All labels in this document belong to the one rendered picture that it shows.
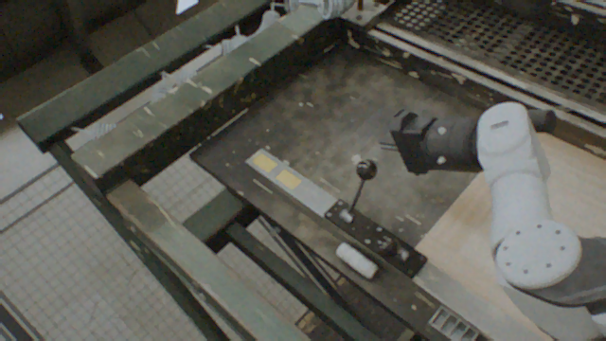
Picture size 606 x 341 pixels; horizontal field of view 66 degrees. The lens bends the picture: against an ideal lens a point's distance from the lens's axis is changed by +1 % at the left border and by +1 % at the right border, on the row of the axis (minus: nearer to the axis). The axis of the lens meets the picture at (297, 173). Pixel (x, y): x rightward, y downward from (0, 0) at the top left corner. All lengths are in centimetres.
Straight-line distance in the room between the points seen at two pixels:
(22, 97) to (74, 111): 446
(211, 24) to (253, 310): 111
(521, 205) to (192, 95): 74
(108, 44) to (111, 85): 462
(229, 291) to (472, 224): 47
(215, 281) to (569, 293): 56
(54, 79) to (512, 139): 562
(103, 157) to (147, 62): 62
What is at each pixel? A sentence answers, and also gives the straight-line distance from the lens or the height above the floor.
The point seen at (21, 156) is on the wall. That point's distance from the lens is 577.
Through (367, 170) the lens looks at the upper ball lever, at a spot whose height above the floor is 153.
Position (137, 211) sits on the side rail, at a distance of 97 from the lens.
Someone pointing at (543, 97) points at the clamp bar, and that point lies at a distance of 115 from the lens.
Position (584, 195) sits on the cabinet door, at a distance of 107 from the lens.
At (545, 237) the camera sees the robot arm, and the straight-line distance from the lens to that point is 52.
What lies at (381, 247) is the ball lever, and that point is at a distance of 74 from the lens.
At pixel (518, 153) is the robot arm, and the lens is 65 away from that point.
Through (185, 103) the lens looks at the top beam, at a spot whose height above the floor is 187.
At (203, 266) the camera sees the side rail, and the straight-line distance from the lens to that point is 87.
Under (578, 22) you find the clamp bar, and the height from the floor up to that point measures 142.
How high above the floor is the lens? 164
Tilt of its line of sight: 3 degrees down
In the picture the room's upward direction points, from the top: 40 degrees counter-clockwise
